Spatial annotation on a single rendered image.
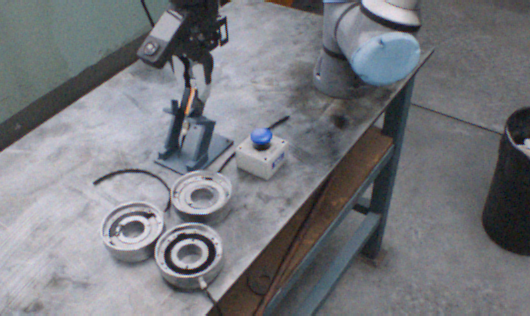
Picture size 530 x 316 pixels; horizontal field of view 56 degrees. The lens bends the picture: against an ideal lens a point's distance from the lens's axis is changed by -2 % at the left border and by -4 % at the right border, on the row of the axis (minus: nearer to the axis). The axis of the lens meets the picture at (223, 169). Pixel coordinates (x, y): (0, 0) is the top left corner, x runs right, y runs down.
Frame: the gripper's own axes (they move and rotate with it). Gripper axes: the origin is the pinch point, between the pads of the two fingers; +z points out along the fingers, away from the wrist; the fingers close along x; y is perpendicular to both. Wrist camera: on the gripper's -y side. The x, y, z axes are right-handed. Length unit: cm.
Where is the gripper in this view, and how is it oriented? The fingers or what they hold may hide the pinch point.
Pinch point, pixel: (194, 95)
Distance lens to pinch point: 95.4
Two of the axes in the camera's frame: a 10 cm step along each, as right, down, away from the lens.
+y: 6.0, -5.8, 5.5
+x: -8.0, -3.6, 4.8
